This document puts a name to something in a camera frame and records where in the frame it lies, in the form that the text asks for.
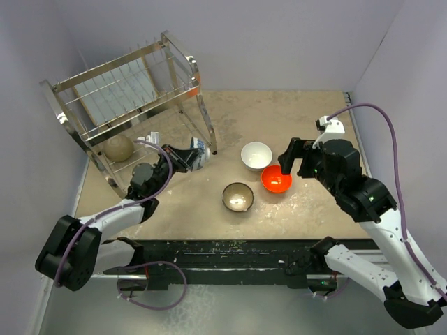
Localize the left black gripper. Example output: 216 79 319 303
149 144 201 196

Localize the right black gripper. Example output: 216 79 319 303
279 137 341 196

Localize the blue floral ceramic bowl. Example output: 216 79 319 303
190 137 210 171

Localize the orange plastic bowl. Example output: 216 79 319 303
261 165 293 193

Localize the olive beige bowl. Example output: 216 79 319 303
103 135 134 163

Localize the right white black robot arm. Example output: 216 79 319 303
279 137 446 329

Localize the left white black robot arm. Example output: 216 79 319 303
35 144 204 291

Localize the white bowl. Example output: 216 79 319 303
240 142 273 171

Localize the brown rimmed beige bowl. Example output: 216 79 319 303
222 182 254 212

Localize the white framed board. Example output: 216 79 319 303
73 57 159 126

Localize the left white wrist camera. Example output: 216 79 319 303
134 131 160 148

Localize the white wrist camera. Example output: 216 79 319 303
134 131 160 148
312 116 345 149

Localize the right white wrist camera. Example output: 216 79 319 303
312 116 345 149

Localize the steel wire dish rack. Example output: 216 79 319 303
40 31 217 198

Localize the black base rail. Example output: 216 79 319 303
101 238 350 290

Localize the aluminium extrusion rail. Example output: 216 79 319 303
90 258 399 280

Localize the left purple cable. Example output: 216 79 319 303
54 140 189 310

